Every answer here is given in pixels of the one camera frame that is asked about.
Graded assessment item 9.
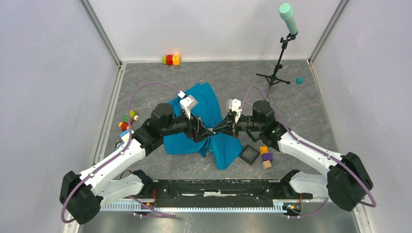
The black square frame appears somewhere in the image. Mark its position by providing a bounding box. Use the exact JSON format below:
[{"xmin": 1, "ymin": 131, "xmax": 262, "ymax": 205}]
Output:
[
  {"xmin": 246, "ymin": 131, "xmax": 261, "ymax": 142},
  {"xmin": 239, "ymin": 145, "xmax": 260, "ymax": 166}
]

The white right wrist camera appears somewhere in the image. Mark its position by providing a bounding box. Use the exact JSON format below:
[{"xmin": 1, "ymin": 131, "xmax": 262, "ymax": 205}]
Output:
[{"xmin": 226, "ymin": 99, "xmax": 242, "ymax": 123}]

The black square frame upper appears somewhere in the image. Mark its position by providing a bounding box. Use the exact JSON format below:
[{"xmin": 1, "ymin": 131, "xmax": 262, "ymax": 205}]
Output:
[{"xmin": 246, "ymin": 131, "xmax": 261, "ymax": 142}]

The colourful toy block train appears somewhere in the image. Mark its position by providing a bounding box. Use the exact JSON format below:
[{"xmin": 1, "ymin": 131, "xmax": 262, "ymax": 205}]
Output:
[{"xmin": 119, "ymin": 110, "xmax": 139, "ymax": 132}]

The purple toy block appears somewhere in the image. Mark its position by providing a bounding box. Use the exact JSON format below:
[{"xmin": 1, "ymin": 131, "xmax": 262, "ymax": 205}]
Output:
[{"xmin": 261, "ymin": 152, "xmax": 274, "ymax": 162}]

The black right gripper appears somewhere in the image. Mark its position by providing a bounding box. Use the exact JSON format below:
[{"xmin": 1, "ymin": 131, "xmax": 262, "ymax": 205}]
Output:
[{"xmin": 213, "ymin": 112, "xmax": 263, "ymax": 139}]

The green red orange toy stack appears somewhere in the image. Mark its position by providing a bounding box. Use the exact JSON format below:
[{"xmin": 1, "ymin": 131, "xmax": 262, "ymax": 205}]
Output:
[{"xmin": 162, "ymin": 54, "xmax": 181, "ymax": 66}]

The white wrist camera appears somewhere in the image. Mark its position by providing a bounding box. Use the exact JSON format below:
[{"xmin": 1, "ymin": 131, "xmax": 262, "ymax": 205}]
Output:
[
  {"xmin": 177, "ymin": 91, "xmax": 198, "ymax": 119},
  {"xmin": 226, "ymin": 99, "xmax": 242, "ymax": 123}
]

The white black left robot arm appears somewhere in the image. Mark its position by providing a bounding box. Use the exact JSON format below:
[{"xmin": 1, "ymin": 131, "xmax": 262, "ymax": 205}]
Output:
[{"xmin": 59, "ymin": 103, "xmax": 214, "ymax": 224}]

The mint green microphone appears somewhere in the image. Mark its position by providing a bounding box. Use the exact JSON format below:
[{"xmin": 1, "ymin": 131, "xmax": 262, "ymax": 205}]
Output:
[{"xmin": 279, "ymin": 3, "xmax": 298, "ymax": 35}]

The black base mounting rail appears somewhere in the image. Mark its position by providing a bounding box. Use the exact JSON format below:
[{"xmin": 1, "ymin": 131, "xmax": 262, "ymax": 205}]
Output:
[{"xmin": 136, "ymin": 179, "xmax": 313, "ymax": 208}]

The black tripod microphone stand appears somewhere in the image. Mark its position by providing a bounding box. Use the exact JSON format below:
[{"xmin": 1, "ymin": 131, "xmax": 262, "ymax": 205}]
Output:
[{"xmin": 256, "ymin": 33, "xmax": 297, "ymax": 97}]

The black square frame lower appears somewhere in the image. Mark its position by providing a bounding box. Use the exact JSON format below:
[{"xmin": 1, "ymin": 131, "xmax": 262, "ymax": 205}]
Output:
[{"xmin": 239, "ymin": 145, "xmax": 260, "ymax": 166}]

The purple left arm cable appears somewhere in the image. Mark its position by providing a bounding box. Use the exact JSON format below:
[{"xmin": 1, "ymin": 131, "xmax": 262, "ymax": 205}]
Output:
[{"xmin": 60, "ymin": 82, "xmax": 183, "ymax": 224}]

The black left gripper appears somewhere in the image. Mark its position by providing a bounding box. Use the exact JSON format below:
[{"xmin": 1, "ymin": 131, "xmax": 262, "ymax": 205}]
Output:
[{"xmin": 161, "ymin": 107, "xmax": 213, "ymax": 143}]

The tan wooden cube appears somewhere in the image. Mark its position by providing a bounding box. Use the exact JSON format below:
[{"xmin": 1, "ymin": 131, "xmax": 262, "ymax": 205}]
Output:
[{"xmin": 262, "ymin": 160, "xmax": 272, "ymax": 169}]

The white slotted cable duct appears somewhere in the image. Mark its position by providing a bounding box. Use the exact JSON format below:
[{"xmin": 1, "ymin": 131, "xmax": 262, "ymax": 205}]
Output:
[{"xmin": 101, "ymin": 199, "xmax": 287, "ymax": 214}]

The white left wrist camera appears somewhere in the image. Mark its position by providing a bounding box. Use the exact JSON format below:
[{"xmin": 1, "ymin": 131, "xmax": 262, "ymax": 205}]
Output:
[{"xmin": 177, "ymin": 91, "xmax": 198, "ymax": 119}]

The orange toy block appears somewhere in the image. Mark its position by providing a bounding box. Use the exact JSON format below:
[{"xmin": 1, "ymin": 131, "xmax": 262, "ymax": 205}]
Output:
[{"xmin": 259, "ymin": 146, "xmax": 269, "ymax": 155}]

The teal blue cloth garment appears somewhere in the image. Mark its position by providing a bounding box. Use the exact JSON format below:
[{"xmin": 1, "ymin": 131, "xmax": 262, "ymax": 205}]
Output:
[{"xmin": 163, "ymin": 83, "xmax": 243, "ymax": 170}]

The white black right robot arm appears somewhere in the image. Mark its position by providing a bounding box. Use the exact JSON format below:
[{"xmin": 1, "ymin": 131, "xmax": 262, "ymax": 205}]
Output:
[{"xmin": 213, "ymin": 100, "xmax": 377, "ymax": 212}]

